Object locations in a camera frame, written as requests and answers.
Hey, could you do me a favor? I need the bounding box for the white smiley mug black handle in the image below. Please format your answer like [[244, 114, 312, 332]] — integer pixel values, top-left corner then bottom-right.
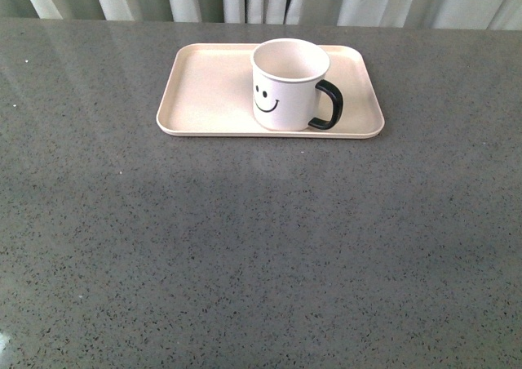
[[250, 38, 344, 131]]

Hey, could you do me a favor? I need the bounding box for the beige rectangular plastic tray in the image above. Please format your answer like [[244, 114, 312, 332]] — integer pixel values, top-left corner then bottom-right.
[[156, 43, 385, 139]]

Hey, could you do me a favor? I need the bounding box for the pale grey pleated curtain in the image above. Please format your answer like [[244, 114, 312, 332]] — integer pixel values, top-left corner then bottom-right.
[[1, 0, 521, 30]]

